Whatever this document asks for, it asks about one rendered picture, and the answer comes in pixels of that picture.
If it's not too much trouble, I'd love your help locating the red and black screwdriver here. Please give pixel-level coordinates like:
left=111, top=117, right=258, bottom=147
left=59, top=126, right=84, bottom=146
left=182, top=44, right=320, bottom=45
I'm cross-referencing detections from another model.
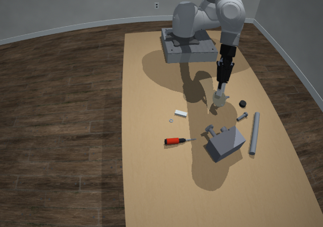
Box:
left=165, top=138, right=194, bottom=145

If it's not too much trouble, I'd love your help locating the grey camshaft with gear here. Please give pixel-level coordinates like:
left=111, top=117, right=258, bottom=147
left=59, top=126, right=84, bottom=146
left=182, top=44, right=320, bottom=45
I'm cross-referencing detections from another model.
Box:
left=212, top=91, right=230, bottom=107

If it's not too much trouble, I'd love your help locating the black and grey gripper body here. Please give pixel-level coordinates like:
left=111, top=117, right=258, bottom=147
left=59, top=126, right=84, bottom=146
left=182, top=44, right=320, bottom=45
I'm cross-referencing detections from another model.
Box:
left=220, top=44, right=237, bottom=67

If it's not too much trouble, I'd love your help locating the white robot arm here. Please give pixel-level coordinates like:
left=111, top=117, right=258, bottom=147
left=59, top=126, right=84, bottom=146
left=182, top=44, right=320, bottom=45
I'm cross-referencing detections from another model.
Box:
left=165, top=0, right=246, bottom=47

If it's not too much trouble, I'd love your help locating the grey hex bolt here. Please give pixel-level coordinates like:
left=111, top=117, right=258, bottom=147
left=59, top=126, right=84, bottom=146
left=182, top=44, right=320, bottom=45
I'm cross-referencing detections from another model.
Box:
left=237, top=112, right=248, bottom=121

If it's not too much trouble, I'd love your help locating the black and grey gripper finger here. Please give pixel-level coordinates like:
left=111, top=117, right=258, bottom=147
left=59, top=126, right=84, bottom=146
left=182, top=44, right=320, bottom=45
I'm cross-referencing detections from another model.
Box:
left=216, top=58, right=229, bottom=96
left=223, top=61, right=234, bottom=93

